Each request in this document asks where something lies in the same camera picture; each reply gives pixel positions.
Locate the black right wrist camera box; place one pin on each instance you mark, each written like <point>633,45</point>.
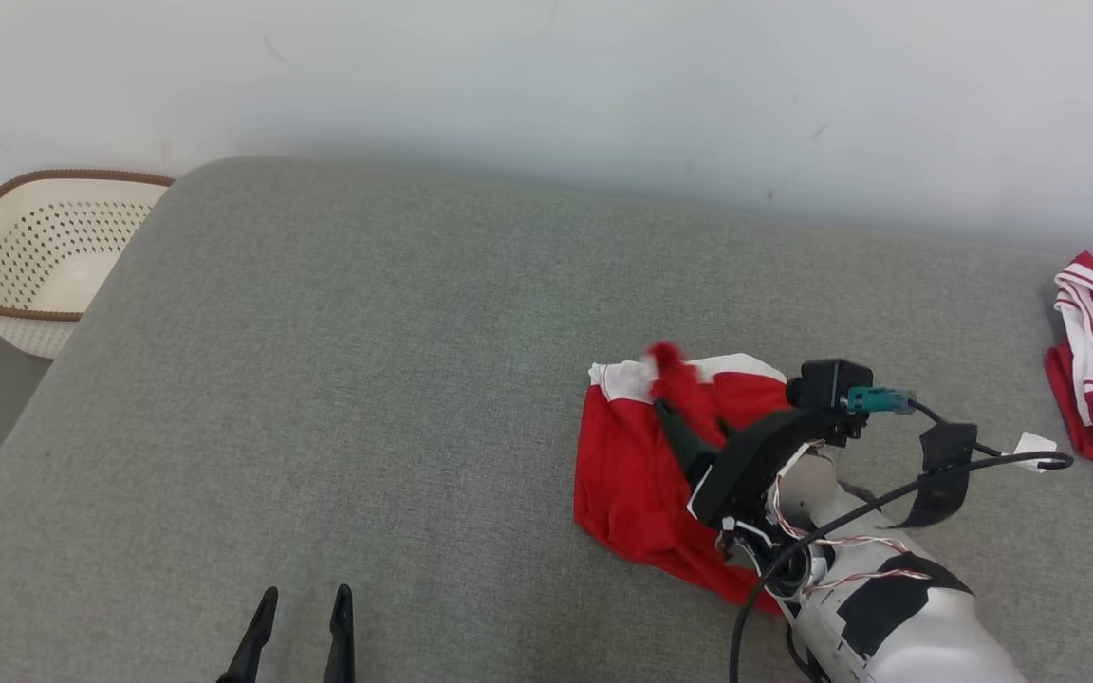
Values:
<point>836,381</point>

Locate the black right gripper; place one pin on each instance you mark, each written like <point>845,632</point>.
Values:
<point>746,465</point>

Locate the red shorts white stripes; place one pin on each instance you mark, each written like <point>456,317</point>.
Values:
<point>622,474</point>

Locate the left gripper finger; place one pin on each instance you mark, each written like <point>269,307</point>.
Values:
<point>342,645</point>
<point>252,645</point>

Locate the grey fabric sofa cushion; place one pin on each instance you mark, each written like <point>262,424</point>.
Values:
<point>366,379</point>

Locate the cream perforated laundry basket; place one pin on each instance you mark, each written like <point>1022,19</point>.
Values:
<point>44,247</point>

